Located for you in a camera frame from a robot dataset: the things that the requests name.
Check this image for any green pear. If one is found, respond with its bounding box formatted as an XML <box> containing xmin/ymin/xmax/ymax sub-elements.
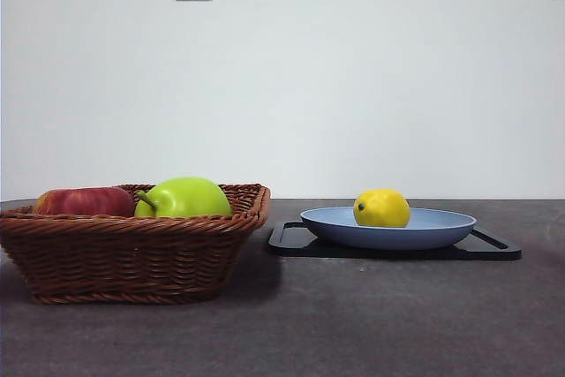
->
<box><xmin>133</xmin><ymin>176</ymin><xmax>234</xmax><ymax>219</ymax></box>

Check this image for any red apple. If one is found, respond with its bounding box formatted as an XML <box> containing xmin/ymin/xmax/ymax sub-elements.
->
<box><xmin>33</xmin><ymin>186</ymin><xmax>137</xmax><ymax>218</ymax></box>

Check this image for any blue round plate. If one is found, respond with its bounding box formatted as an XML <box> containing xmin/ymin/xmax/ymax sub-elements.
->
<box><xmin>299</xmin><ymin>207</ymin><xmax>478</xmax><ymax>251</ymax></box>

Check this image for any black rectangular tray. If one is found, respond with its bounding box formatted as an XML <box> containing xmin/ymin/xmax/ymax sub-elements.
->
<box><xmin>267</xmin><ymin>220</ymin><xmax>524</xmax><ymax>262</ymax></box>

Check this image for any yellow lemon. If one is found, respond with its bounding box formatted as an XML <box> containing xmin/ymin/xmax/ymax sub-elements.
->
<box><xmin>352</xmin><ymin>188</ymin><xmax>412</xmax><ymax>229</ymax></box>

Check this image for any brown wicker basket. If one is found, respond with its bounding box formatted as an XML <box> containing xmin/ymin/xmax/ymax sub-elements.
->
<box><xmin>0</xmin><ymin>183</ymin><xmax>272</xmax><ymax>306</ymax></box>

